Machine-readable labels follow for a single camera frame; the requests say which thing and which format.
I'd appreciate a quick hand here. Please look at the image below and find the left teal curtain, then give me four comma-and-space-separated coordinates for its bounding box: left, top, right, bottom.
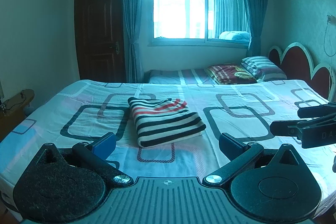
122, 0, 143, 83

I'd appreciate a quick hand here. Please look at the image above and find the white wall cable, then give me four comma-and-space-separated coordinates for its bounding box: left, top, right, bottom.
323, 19, 336, 58

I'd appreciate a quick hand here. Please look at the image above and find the white quilt on sill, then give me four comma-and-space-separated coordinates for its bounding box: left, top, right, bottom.
219, 31, 251, 42

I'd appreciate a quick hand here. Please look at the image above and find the patterned bed sheet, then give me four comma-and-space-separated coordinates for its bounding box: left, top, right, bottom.
1, 80, 335, 215

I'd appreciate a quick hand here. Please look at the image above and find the striped knit child sweater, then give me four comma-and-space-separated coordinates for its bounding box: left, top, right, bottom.
127, 97, 206, 148

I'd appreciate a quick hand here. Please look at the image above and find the dark wooden door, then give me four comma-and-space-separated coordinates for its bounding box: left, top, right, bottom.
74, 0, 126, 83

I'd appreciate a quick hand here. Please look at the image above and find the red scalloped headboard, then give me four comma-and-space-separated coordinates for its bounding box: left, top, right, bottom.
268, 42, 335, 102

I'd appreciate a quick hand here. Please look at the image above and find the striped grey pillow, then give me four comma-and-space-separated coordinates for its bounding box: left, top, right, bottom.
241, 56, 287, 82

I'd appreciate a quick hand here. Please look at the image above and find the window with frame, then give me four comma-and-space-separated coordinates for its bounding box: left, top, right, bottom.
151, 0, 250, 46

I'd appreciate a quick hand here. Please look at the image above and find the red yellow folded blanket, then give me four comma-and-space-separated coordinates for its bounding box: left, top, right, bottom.
205, 64, 257, 85

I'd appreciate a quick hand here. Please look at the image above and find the wooden bedside table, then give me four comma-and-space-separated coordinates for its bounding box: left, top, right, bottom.
0, 89, 35, 140

